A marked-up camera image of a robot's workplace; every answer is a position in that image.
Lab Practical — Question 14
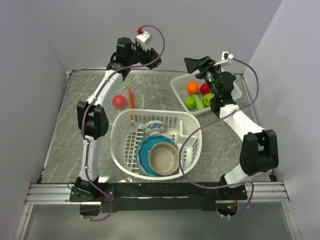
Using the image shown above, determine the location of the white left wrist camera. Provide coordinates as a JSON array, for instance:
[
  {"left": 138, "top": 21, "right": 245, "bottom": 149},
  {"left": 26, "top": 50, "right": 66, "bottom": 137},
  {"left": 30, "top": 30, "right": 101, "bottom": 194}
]
[{"left": 135, "top": 27, "right": 152, "bottom": 46}]

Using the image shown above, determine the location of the pink red fake peach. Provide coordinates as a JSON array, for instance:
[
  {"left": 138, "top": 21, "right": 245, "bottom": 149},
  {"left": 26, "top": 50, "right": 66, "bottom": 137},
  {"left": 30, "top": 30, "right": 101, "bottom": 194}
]
[{"left": 112, "top": 95, "right": 127, "bottom": 110}]

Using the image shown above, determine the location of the blue floral white bowl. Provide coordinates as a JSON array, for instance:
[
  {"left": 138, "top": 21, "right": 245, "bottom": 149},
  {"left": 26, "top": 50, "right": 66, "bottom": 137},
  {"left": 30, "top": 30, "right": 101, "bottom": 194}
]
[{"left": 142, "top": 120, "right": 165, "bottom": 136}]

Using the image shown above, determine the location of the clear orange zip top bag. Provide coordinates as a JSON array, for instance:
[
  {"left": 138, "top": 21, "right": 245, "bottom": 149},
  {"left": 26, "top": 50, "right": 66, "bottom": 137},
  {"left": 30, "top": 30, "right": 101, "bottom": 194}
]
[{"left": 127, "top": 88, "right": 135, "bottom": 125}]

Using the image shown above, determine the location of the green fake apple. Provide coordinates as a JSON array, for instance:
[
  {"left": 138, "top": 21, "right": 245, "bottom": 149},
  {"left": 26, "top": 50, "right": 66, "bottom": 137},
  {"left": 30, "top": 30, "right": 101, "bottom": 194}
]
[
  {"left": 202, "top": 93, "right": 214, "bottom": 107},
  {"left": 183, "top": 96, "right": 196, "bottom": 110}
]

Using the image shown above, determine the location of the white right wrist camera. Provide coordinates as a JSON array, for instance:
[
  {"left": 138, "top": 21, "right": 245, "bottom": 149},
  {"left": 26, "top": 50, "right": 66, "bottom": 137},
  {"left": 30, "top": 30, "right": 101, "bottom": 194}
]
[{"left": 214, "top": 51, "right": 234, "bottom": 66}]

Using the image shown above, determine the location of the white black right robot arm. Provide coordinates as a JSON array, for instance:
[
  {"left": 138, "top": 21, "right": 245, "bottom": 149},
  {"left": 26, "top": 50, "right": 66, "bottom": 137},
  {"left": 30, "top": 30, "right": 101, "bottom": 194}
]
[{"left": 184, "top": 52, "right": 279, "bottom": 199}]

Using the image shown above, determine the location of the white round dish basket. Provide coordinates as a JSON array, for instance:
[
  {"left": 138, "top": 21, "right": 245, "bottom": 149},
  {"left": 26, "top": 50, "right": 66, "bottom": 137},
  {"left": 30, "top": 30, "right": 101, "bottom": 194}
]
[{"left": 109, "top": 109, "right": 202, "bottom": 181}]

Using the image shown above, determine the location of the teal blue bowl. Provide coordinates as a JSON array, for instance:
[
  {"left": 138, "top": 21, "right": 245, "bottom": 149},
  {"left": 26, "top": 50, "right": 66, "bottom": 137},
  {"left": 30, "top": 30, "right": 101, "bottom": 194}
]
[{"left": 135, "top": 134, "right": 178, "bottom": 177}]

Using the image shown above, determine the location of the beige ceramic bowl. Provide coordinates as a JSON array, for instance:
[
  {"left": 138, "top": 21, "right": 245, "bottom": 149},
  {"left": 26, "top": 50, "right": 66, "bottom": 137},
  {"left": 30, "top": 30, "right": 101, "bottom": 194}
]
[{"left": 148, "top": 142, "right": 179, "bottom": 176}]

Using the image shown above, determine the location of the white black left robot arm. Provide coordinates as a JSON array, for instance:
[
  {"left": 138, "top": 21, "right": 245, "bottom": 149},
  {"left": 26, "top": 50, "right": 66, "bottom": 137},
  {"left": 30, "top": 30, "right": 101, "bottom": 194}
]
[{"left": 75, "top": 32, "right": 162, "bottom": 201}]

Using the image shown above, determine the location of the black aluminium base frame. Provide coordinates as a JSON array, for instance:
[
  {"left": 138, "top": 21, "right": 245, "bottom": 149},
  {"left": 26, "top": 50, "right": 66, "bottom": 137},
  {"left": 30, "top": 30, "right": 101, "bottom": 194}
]
[{"left": 25, "top": 181, "right": 289, "bottom": 217}]

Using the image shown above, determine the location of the orange fake tangerine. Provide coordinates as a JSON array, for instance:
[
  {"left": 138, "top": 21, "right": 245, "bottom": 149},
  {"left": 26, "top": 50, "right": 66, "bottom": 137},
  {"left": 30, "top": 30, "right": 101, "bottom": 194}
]
[{"left": 186, "top": 81, "right": 200, "bottom": 95}]

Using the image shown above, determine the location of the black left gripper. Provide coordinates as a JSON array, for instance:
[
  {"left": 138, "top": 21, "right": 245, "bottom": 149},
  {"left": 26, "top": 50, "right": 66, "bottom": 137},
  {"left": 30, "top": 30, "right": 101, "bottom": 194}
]
[{"left": 128, "top": 42, "right": 162, "bottom": 70}]

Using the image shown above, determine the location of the white perforated rectangular basket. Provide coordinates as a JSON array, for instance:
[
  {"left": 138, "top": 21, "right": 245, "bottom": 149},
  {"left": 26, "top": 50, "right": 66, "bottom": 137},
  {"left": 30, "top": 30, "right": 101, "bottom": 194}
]
[{"left": 170, "top": 72, "right": 243, "bottom": 116}]

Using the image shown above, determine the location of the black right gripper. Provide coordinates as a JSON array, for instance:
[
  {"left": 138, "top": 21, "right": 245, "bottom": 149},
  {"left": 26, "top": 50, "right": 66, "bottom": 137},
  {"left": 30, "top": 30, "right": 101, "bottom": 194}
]
[{"left": 184, "top": 56, "right": 223, "bottom": 98}]

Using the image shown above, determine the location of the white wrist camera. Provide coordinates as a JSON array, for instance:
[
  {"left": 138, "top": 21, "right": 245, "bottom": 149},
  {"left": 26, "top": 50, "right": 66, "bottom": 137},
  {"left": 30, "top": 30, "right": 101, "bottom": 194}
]
[
  {"left": 214, "top": 51, "right": 234, "bottom": 66},
  {"left": 135, "top": 27, "right": 152, "bottom": 46}
]

